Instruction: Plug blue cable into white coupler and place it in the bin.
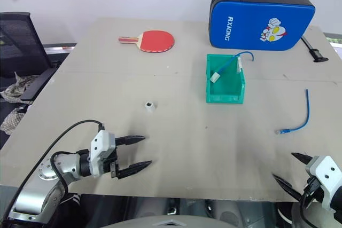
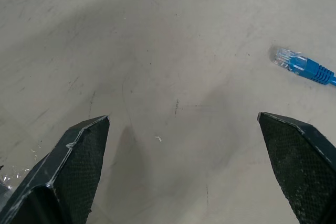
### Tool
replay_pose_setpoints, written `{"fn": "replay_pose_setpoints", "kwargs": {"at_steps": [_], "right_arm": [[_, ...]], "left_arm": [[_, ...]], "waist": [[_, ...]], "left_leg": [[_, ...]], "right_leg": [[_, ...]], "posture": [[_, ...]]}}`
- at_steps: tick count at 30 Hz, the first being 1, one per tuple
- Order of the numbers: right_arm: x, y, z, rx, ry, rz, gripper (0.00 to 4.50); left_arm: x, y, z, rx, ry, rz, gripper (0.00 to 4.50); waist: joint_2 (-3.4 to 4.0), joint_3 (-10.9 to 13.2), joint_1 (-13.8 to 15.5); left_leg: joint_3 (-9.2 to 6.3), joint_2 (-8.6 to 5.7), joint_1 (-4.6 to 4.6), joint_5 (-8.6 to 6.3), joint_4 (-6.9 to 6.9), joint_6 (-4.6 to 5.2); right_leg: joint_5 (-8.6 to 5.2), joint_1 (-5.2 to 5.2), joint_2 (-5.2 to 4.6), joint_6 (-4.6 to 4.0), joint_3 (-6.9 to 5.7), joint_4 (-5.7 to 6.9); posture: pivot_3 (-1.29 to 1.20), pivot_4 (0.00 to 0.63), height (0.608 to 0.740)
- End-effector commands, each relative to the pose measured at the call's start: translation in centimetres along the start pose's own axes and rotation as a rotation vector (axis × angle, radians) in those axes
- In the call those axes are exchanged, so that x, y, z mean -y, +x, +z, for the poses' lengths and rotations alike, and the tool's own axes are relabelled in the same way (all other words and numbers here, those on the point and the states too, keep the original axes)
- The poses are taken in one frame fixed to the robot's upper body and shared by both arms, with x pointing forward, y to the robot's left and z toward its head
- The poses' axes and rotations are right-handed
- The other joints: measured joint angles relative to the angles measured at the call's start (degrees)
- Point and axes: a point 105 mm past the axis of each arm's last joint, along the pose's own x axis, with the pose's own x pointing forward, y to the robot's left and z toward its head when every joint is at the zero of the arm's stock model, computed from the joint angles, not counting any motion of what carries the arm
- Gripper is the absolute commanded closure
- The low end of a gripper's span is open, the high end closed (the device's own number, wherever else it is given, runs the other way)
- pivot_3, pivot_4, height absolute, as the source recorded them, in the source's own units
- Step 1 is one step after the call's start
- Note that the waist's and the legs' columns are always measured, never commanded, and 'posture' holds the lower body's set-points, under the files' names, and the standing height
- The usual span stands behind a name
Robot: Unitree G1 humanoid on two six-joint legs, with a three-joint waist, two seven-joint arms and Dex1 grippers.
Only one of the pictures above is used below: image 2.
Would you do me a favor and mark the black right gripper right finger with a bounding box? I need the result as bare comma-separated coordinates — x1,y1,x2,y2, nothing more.
257,111,336,224

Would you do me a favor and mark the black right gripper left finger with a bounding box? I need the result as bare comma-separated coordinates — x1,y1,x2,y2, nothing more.
0,115,110,224

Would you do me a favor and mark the clear tape patch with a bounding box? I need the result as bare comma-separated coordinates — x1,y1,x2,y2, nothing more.
0,145,44,198

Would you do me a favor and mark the blue ethernet cable plug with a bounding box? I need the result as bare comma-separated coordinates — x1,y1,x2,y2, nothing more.
271,47,336,87

